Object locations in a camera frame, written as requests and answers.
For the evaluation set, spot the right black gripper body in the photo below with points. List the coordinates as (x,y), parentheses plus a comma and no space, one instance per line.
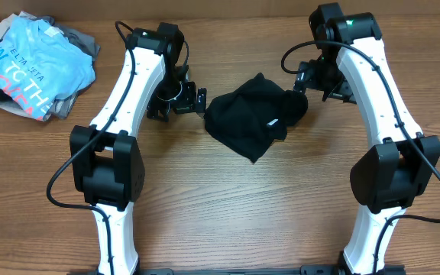
(326,77)

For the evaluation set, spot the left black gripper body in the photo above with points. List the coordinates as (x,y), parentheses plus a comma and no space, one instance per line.
(171,95)

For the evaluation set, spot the black t-shirt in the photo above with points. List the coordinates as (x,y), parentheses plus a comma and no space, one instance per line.
(249,119)

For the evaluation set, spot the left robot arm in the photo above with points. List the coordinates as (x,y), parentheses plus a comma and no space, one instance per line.
(107,165)

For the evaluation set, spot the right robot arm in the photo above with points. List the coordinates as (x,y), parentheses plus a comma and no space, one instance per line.
(397,166)

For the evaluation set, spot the grey folded garment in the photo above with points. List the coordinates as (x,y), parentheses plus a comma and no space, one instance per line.
(86,43)

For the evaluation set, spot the light blue printed t-shirt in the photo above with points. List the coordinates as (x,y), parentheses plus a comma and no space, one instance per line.
(39,66)

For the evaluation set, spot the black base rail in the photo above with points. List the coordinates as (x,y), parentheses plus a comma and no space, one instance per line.
(303,270)

